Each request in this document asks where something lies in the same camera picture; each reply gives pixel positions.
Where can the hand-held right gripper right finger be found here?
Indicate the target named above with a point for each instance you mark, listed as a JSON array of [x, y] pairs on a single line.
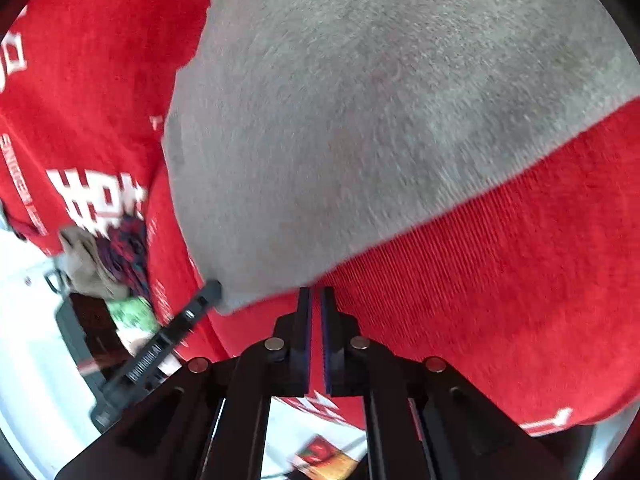
[[327, 345]]

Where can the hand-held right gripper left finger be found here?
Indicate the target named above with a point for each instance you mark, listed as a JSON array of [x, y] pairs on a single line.
[[304, 345]]

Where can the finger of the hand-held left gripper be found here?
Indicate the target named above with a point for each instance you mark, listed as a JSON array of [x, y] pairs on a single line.
[[192, 312]]

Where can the grey sweater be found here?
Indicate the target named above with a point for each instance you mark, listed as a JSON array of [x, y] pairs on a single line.
[[375, 125]]

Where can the green patterned cloth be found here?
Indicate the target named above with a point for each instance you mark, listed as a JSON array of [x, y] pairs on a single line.
[[135, 314]]

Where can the black box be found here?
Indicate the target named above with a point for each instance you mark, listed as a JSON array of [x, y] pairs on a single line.
[[87, 330]]

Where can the colourful printed book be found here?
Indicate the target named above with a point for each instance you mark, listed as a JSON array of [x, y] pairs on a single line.
[[325, 457]]

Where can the beige cloth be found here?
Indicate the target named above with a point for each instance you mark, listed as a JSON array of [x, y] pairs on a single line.
[[85, 260]]

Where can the red printed blanket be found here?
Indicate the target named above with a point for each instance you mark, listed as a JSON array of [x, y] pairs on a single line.
[[500, 285]]

